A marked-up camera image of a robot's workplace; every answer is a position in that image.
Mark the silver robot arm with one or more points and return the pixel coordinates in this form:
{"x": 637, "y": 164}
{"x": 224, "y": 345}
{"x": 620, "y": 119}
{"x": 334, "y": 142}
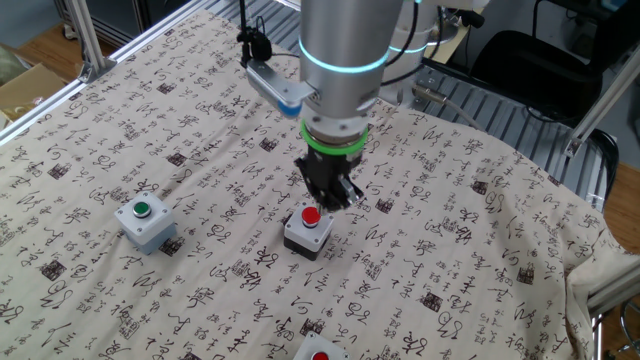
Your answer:
{"x": 345, "y": 35}

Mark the aluminium table edge rail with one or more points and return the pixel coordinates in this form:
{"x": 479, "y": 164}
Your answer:
{"x": 615, "y": 290}
{"x": 60, "y": 97}

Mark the olive green bag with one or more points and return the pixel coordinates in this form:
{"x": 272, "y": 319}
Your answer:
{"x": 10, "y": 65}

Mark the black office chair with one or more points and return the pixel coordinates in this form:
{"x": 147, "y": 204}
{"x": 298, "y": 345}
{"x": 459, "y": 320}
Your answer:
{"x": 535, "y": 70}

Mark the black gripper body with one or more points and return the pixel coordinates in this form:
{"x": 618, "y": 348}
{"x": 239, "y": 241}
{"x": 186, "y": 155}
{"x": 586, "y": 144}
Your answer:
{"x": 330, "y": 175}

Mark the beige calligraphy print tablecloth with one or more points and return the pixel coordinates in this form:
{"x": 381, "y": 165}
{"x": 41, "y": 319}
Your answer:
{"x": 425, "y": 275}

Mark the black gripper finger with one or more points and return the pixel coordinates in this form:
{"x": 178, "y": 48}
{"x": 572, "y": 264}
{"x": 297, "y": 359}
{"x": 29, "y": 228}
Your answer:
{"x": 349, "y": 194}
{"x": 306, "y": 174}

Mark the dark equipment rack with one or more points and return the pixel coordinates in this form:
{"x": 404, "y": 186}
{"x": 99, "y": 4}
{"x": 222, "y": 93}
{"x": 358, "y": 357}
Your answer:
{"x": 125, "y": 15}

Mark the brown cardboard box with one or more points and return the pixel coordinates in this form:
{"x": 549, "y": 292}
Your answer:
{"x": 30, "y": 90}

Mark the red mushroom button black-base box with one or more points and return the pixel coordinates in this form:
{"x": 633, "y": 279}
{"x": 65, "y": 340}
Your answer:
{"x": 300, "y": 235}

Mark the black webcam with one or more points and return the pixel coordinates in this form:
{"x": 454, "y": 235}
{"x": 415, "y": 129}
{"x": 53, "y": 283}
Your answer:
{"x": 472, "y": 19}

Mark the silver wrist camera blue end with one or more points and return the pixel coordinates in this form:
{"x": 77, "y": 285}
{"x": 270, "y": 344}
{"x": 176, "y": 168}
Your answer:
{"x": 272, "y": 85}

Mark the green button white box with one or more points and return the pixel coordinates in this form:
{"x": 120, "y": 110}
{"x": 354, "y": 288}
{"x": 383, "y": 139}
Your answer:
{"x": 152, "y": 217}

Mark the red button grey-base box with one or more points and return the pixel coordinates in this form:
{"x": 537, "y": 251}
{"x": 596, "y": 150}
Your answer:
{"x": 307, "y": 350}

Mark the beige desk board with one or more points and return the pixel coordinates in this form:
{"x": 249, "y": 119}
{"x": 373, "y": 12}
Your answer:
{"x": 457, "y": 50}

